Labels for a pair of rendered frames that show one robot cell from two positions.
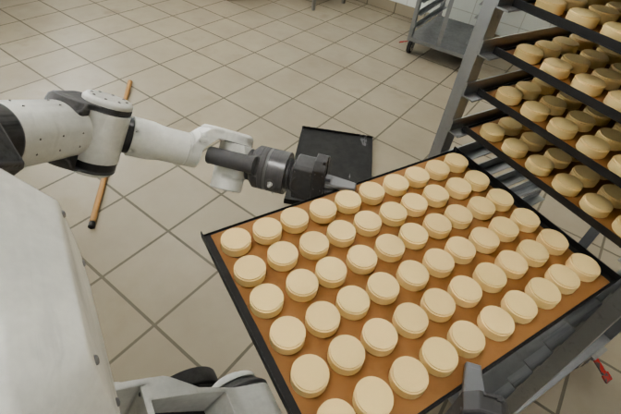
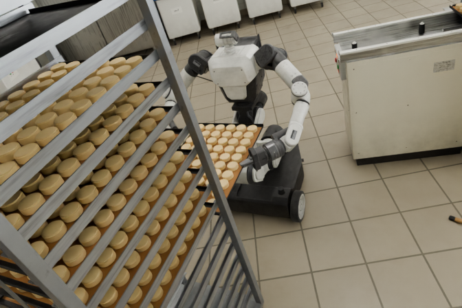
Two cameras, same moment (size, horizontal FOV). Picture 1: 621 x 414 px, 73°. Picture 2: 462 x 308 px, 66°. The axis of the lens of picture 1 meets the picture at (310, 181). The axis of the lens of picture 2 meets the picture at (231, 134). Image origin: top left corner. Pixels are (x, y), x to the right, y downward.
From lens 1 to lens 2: 1.94 m
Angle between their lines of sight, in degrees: 101
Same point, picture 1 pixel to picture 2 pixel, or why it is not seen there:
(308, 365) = (210, 126)
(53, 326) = (216, 64)
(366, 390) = not seen: hidden behind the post
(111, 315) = (369, 208)
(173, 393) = not seen: hidden behind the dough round
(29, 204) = (237, 62)
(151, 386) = not seen: hidden behind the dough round
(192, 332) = (333, 232)
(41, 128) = (279, 71)
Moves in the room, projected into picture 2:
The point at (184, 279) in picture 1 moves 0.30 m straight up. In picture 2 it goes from (371, 244) to (370, 209)
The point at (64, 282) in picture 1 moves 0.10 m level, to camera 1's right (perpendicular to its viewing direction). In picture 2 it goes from (223, 66) to (207, 74)
